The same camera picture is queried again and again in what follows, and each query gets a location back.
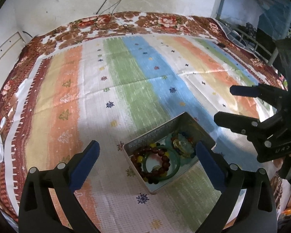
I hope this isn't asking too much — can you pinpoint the green jade bangle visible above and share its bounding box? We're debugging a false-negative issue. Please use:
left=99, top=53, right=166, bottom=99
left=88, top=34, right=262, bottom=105
left=142, top=145, right=181, bottom=183

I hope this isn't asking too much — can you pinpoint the open jewelry box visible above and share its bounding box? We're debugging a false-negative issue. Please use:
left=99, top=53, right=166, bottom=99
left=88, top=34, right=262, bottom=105
left=122, top=112, right=216, bottom=194

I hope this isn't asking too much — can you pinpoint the metal rack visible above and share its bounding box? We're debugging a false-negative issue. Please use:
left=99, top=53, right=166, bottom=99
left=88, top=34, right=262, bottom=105
left=216, top=19, right=280, bottom=66

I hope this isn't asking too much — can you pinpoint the gold bangle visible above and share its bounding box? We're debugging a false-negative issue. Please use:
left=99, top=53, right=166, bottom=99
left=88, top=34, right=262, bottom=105
left=172, top=139, right=196, bottom=158

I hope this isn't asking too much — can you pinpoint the striped colourful bed cloth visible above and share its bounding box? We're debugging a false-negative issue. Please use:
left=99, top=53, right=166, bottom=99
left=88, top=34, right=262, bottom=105
left=4, top=34, right=274, bottom=232

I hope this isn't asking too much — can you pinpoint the white headboard panel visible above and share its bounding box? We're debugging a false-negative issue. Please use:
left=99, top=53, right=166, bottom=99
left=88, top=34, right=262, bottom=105
left=0, top=32, right=26, bottom=63

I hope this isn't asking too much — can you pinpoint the light blue bead bracelet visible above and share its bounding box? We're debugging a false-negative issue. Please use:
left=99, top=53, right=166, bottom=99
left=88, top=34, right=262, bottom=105
left=164, top=131, right=198, bottom=162

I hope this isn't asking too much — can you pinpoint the yellow and brown bead bracelet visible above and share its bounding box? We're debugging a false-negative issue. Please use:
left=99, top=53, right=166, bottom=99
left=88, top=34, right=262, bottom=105
left=130, top=143, right=172, bottom=184

